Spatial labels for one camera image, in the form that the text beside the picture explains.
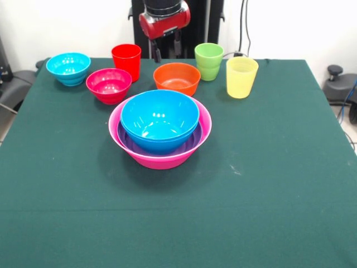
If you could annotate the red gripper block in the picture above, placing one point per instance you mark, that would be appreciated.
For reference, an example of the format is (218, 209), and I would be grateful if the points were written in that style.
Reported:
(164, 26)

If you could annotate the small orange bowl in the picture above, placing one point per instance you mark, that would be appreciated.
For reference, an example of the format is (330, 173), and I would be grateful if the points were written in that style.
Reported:
(177, 75)

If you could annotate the medium blue bowl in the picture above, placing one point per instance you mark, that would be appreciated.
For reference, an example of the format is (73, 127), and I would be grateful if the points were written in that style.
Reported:
(159, 148)
(167, 111)

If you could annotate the yellow cup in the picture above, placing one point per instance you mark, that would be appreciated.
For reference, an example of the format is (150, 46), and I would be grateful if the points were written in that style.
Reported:
(241, 81)

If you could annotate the purple shallow bowl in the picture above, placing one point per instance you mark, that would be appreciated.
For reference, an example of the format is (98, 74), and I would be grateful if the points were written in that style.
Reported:
(195, 139)

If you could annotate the large pink bowl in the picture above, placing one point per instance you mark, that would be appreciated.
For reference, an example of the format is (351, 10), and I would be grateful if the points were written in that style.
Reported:
(164, 163)

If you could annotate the red cup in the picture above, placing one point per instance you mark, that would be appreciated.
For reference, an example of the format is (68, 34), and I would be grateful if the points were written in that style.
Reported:
(125, 61)

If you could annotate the green cup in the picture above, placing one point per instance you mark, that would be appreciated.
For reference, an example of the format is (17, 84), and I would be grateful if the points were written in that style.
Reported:
(207, 68)

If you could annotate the small crimson bowl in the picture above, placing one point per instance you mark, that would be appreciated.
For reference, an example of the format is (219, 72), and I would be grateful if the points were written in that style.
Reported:
(108, 83)

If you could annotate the small blue bowl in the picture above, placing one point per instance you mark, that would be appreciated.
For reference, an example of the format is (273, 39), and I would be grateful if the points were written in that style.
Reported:
(68, 65)
(71, 82)

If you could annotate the dark green tablecloth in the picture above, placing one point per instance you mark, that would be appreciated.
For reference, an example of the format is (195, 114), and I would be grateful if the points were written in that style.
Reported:
(178, 223)

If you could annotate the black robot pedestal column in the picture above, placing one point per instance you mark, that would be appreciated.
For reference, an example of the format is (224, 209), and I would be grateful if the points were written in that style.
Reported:
(200, 28)

